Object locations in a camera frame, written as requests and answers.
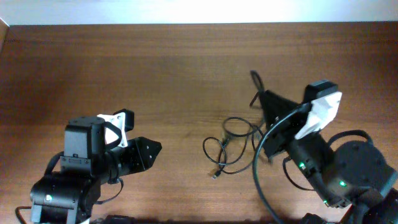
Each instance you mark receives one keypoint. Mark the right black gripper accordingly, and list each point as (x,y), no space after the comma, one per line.
(280,130)

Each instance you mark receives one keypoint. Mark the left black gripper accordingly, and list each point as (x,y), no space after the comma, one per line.
(139,147)

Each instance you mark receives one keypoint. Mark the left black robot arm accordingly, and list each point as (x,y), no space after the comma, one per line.
(96,152)

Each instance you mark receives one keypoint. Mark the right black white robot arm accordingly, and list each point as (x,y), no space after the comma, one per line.
(347,170)

